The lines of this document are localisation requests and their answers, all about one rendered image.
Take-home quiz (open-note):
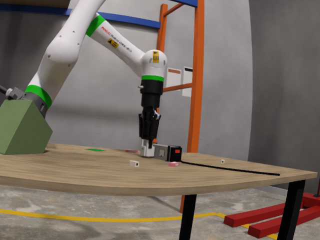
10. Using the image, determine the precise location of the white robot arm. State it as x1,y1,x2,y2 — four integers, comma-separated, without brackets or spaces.
0,0,168,119

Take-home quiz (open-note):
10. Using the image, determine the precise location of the white charger with yellow prongs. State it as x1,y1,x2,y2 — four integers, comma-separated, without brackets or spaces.
140,146,155,157

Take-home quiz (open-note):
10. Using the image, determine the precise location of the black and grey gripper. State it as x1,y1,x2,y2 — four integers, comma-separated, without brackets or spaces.
138,93,161,157

